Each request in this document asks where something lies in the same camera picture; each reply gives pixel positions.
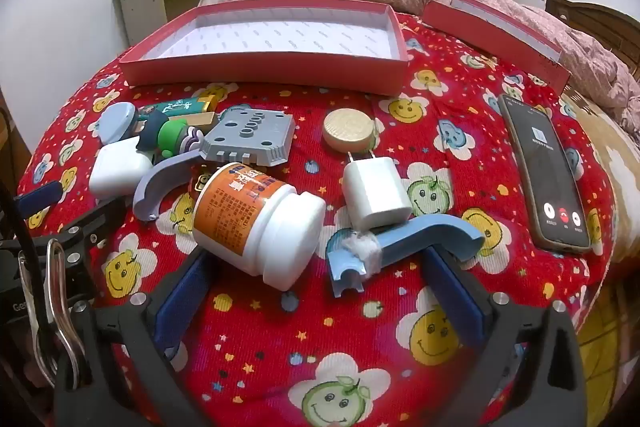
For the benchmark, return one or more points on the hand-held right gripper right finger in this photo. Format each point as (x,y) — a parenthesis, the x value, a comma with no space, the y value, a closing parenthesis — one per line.
(455,302)

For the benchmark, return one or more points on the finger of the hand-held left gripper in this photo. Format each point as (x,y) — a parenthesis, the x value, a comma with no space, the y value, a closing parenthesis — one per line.
(95,227)
(40,199)

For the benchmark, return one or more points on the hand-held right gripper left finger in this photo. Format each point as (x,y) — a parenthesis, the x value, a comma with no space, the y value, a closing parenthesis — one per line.
(180,302)

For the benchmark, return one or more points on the white earbuds case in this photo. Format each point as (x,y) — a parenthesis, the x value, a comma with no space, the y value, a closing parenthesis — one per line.
(117,169)

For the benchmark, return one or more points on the blue curved plastic piece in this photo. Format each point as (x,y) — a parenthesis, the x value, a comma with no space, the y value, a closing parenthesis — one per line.
(425,232)

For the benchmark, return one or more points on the purple curved plastic piece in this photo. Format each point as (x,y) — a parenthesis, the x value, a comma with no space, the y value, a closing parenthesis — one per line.
(155,179)

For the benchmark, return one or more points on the light blue plastic piece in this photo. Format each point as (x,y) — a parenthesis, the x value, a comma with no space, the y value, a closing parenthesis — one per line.
(117,119)

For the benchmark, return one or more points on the white orange label pill bottle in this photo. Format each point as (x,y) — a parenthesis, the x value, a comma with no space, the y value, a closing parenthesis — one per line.
(270,232)

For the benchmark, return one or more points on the green cartoon lighter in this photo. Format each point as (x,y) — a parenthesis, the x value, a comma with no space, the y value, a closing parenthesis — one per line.
(175,108)

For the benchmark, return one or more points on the wooden block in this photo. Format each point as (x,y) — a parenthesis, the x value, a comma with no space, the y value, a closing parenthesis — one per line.
(202,121)

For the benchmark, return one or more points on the red cardboard box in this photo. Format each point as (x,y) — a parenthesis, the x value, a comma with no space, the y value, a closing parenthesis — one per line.
(150,69)

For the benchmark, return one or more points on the grey plastic plate with holes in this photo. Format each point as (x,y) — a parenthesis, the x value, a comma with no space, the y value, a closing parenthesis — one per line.
(250,132)

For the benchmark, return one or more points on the brown wooden cabinet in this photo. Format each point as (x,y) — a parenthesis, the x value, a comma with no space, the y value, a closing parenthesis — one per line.
(12,152)

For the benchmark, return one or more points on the red smiley printed blanket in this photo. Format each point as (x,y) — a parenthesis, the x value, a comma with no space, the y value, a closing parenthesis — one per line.
(300,307)

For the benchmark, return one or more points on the white charger plug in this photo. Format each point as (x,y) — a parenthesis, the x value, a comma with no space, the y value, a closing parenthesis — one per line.
(372,192)

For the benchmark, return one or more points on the black smartphone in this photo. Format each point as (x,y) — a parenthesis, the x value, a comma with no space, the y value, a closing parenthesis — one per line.
(540,167)

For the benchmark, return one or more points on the beige cartoon bedsheet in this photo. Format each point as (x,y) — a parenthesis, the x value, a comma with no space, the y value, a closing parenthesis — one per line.
(615,167)

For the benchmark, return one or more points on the beige bookshelf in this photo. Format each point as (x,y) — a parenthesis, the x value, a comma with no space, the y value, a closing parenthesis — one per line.
(140,2)

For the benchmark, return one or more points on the red cardboard box lid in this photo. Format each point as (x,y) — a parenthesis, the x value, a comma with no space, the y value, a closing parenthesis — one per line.
(480,27)

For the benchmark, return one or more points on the dark wooden headboard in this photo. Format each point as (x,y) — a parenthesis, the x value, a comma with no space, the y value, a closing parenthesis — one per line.
(600,22)

